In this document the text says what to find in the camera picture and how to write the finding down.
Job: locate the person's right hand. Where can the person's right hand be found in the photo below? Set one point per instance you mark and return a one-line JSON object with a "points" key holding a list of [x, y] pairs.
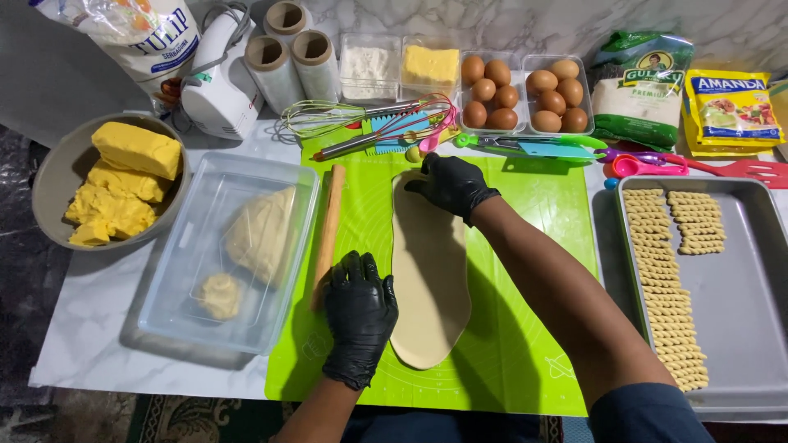
{"points": [[455, 187]]}

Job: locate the person's left hand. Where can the person's left hand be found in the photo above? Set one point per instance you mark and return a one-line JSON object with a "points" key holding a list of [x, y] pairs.
{"points": [[360, 320]]}

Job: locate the dough sheet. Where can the dough sheet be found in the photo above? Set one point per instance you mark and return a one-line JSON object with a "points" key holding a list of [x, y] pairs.
{"points": [[431, 283]]}

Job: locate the pink plastic measuring spoons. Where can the pink plastic measuring spoons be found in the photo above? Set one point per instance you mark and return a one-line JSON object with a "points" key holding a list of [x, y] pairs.
{"points": [[438, 132]]}

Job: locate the blue comb scraper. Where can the blue comb scraper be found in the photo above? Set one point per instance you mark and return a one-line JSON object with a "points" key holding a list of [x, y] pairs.
{"points": [[403, 126]]}

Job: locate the wooden rolling pin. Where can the wooden rolling pin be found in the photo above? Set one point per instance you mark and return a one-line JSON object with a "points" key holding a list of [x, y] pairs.
{"points": [[329, 227]]}

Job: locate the clear tub holding butter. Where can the clear tub holding butter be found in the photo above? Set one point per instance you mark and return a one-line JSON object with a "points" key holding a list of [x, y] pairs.
{"points": [[431, 92]]}

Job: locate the group of brown eggs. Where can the group of brown eggs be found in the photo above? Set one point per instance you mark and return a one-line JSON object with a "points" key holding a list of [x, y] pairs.
{"points": [[492, 92], [557, 95]]}

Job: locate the blue plastic dough scraper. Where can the blue plastic dough scraper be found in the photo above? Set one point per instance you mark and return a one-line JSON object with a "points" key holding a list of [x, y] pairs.
{"points": [[554, 151]]}

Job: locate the clear egg tub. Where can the clear egg tub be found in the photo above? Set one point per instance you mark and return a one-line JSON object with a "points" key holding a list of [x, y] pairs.
{"points": [[522, 92], [588, 92]]}

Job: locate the rectangular yellow butter slab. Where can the rectangular yellow butter slab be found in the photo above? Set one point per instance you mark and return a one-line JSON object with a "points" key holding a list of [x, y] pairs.
{"points": [[431, 64]]}

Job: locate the large pale dough lump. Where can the large pale dough lump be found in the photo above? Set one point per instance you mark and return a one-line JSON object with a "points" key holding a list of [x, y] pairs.
{"points": [[261, 237]]}

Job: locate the small pale dough lump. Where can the small pale dough lump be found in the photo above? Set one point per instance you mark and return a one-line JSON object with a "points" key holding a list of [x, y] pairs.
{"points": [[220, 297]]}

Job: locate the clear tub of white flour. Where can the clear tub of white flour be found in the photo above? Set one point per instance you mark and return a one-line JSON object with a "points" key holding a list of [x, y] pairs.
{"points": [[369, 71]]}

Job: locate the green silicone baking mat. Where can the green silicone baking mat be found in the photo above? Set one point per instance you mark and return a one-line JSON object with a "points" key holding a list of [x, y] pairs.
{"points": [[523, 344]]}

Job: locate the pink round measuring spoon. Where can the pink round measuring spoon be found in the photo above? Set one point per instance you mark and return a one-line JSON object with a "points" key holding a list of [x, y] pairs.
{"points": [[628, 167]]}

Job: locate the purple measuring spoon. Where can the purple measuring spoon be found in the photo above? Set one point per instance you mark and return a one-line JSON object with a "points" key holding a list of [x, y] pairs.
{"points": [[628, 155]]}

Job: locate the large clear plastic container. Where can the large clear plastic container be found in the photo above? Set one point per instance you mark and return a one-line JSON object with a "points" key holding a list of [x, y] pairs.
{"points": [[184, 277]]}

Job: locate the clear plastic wrap roll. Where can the clear plastic wrap roll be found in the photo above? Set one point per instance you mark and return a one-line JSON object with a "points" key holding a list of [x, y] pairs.
{"points": [[286, 21], [274, 74], [317, 64]]}

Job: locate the green and white sugar bag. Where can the green and white sugar bag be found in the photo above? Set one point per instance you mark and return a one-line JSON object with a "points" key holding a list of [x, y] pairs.
{"points": [[640, 98]]}

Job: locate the long row of twisted cookies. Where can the long row of twisted cookies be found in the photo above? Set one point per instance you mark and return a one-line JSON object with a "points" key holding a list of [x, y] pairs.
{"points": [[665, 295]]}

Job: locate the short row of twisted cookies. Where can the short row of twisted cookies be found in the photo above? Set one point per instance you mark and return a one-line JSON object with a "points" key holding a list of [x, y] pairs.
{"points": [[699, 224]]}

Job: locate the white electric hand mixer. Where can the white electric hand mixer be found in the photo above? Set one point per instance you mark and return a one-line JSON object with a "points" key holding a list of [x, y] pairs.
{"points": [[218, 92]]}

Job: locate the lumpy yellow butter chunk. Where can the lumpy yellow butter chunk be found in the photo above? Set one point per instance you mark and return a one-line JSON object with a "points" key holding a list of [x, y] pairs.
{"points": [[114, 212]]}

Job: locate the flat yellow butter chunk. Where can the flat yellow butter chunk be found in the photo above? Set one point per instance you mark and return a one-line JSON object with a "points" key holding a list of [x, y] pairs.
{"points": [[126, 183]]}

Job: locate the long yellow butter block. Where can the long yellow butter block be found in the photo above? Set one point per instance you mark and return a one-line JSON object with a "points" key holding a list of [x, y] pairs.
{"points": [[138, 149]]}

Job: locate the small yellow butter piece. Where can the small yellow butter piece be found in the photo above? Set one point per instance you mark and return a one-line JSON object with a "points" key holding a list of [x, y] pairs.
{"points": [[89, 235]]}

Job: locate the yellow margarine packet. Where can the yellow margarine packet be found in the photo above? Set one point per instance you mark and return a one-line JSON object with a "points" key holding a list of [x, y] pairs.
{"points": [[732, 111]]}

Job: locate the person's dark blue clothing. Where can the person's dark blue clothing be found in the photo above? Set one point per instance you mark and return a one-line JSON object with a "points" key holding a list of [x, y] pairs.
{"points": [[646, 418]]}

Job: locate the red slotted spatula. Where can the red slotted spatula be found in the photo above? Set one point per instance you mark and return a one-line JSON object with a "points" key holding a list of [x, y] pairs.
{"points": [[757, 172]]}

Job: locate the grey metal baking tray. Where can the grey metal baking tray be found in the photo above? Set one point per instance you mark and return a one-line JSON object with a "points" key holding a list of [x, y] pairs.
{"points": [[739, 307]]}

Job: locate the grey round bowl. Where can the grey round bowl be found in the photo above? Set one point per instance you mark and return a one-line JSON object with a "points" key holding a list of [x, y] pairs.
{"points": [[55, 178]]}

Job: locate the white flour bag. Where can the white flour bag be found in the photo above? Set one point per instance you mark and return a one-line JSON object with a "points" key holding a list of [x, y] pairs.
{"points": [[148, 43]]}

